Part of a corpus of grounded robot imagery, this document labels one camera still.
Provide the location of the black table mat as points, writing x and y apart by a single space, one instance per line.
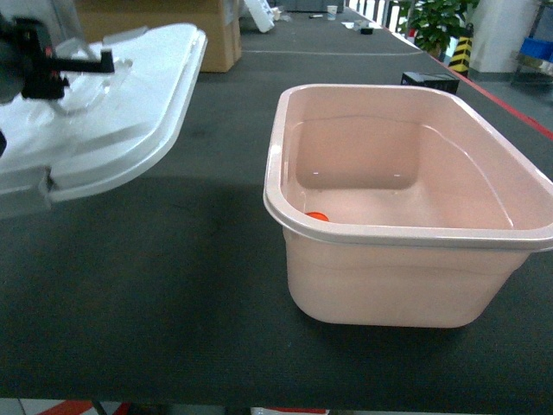
172 289

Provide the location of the white paper cup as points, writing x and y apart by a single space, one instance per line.
332 12

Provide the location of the orange cylindrical capacitor 4680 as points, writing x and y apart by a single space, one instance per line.
317 215

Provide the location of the small blue bin right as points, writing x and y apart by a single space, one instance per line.
536 48

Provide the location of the white box lid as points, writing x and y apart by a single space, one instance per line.
109 128

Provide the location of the green potted plant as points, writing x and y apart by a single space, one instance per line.
435 23

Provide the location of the yellow black striped post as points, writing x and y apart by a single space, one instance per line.
460 60

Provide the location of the pink plastic box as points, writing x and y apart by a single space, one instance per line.
430 208

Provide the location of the small black box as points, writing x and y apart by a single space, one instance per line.
439 81

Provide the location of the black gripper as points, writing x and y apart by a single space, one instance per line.
26 48

